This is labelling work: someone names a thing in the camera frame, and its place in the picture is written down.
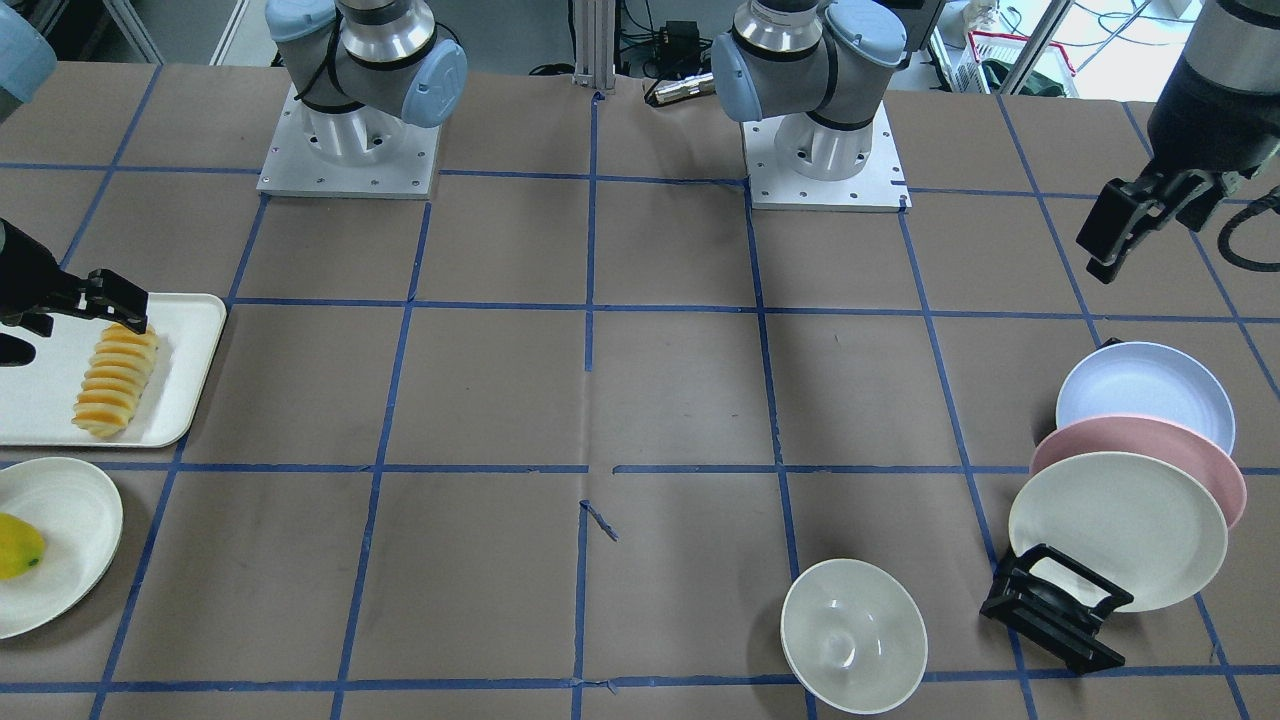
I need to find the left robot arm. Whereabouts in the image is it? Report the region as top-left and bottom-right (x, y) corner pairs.
(710, 1), (1279, 283)

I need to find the light blue plate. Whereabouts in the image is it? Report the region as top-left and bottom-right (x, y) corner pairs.
(1053, 341), (1238, 455)

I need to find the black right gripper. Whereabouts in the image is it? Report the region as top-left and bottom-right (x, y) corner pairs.
(1, 220), (150, 366)

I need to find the aluminium frame post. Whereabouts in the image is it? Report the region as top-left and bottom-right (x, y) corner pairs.
(568, 0), (620, 95)

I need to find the pink plate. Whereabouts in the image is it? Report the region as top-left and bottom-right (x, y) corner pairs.
(1029, 414), (1248, 529)

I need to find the black dish rack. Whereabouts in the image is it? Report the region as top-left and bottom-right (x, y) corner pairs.
(979, 338), (1135, 675)

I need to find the yellow lemon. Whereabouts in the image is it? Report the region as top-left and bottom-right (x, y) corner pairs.
(1, 512), (46, 580)

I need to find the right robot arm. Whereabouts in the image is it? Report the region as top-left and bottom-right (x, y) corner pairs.
(1, 1), (468, 366)

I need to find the cream plate in rack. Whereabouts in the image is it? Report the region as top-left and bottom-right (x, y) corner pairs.
(1007, 452), (1228, 612)

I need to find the striped bread loaf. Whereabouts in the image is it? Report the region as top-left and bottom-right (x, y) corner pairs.
(72, 324), (161, 439)

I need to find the cream plate under lemon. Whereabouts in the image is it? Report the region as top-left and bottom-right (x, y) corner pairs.
(1, 457), (123, 639)

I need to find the black cable bundle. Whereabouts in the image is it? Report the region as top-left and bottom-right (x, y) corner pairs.
(529, 0), (746, 81)

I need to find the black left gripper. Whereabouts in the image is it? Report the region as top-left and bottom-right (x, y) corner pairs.
(1076, 65), (1277, 284)

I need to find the cream bowl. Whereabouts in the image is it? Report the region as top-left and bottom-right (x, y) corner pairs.
(780, 559), (929, 715)

